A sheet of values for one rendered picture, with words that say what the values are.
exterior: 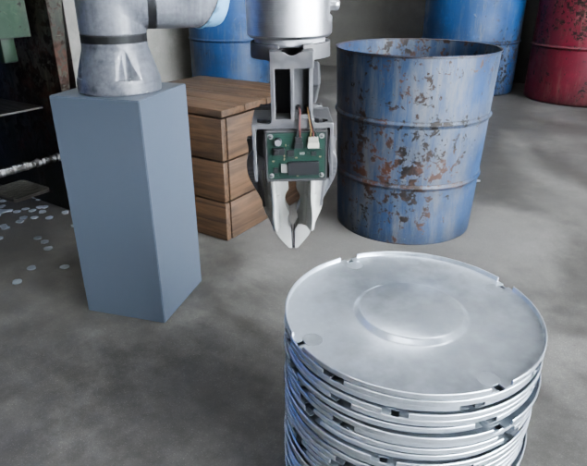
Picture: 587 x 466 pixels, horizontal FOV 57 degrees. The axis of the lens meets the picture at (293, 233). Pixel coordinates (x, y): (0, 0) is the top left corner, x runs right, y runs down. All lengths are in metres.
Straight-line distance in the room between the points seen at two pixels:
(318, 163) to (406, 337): 0.22
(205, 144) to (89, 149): 0.42
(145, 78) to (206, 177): 0.46
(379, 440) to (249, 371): 0.47
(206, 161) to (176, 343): 0.52
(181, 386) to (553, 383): 0.64
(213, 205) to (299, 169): 0.98
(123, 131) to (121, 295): 0.35
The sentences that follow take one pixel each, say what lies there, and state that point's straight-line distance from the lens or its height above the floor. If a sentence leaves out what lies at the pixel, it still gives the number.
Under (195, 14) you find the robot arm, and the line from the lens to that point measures 1.06.
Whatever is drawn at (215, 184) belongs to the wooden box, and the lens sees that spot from 1.42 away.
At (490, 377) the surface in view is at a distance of 0.58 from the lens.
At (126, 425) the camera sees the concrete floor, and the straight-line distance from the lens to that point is 0.95.
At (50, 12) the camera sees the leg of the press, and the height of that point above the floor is 0.56.
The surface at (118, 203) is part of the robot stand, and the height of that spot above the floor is 0.26.
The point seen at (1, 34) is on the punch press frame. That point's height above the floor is 0.51.
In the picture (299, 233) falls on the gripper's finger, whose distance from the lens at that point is 0.58.
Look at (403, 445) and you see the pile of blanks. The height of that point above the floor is 0.23.
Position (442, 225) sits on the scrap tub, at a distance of 1.48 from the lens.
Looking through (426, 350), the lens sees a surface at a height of 0.29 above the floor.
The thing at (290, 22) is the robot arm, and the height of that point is 0.60.
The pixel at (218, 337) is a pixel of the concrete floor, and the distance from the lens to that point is 1.10.
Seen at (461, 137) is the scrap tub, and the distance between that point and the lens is 1.41.
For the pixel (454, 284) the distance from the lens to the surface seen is 0.72.
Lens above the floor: 0.64
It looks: 25 degrees down
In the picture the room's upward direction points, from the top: straight up
